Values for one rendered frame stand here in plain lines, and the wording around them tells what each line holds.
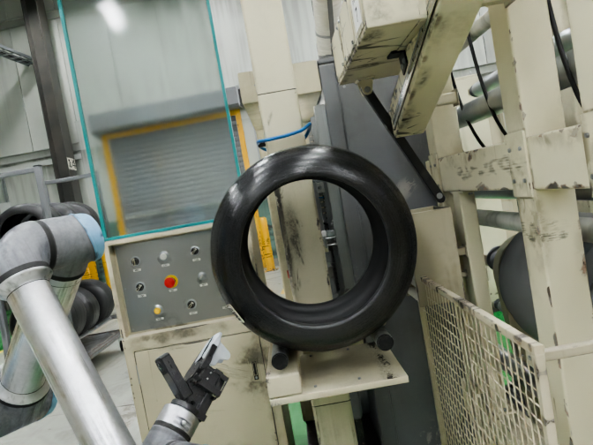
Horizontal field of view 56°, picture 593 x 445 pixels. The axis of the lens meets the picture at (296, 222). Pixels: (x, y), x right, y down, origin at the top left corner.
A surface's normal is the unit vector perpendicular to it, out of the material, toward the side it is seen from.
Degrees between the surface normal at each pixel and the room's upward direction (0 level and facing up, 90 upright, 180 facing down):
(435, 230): 90
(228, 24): 90
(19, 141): 90
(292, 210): 90
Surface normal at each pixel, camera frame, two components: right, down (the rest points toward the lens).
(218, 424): 0.04, 0.08
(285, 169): -0.04, -0.12
